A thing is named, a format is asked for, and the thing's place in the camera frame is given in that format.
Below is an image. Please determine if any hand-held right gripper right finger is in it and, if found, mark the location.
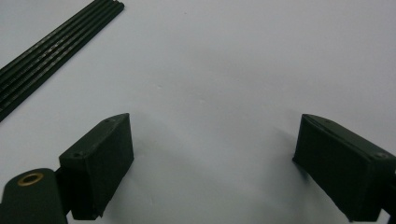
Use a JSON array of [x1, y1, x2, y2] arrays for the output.
[[291, 113, 396, 223]]

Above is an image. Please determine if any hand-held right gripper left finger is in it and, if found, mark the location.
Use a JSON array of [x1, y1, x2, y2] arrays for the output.
[[58, 112, 135, 221]]

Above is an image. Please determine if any black chopstick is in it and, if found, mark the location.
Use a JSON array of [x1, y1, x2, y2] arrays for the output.
[[0, 0, 108, 82], [0, 1, 125, 123], [0, 0, 115, 95], [0, 0, 120, 109]]

